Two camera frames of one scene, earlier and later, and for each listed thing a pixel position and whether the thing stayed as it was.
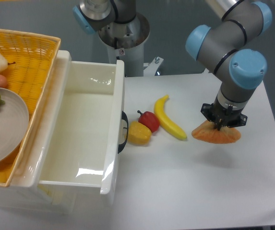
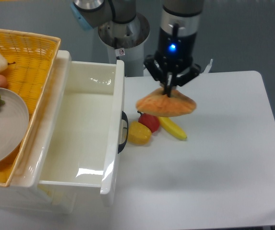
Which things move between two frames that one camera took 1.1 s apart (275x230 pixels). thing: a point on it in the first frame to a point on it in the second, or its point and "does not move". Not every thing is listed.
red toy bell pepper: [149, 119] does not move
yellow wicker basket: [30, 59] does not move
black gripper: [216, 113] to [173, 62]
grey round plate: [7, 125] does not move
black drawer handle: [121, 146] does not move
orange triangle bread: [206, 132] to [157, 104]
